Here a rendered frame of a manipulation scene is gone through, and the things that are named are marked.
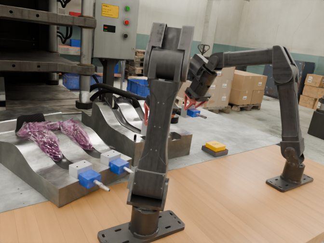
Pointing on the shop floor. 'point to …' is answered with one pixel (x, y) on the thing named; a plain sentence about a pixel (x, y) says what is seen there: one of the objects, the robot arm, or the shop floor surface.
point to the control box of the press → (114, 36)
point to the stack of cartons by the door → (312, 91)
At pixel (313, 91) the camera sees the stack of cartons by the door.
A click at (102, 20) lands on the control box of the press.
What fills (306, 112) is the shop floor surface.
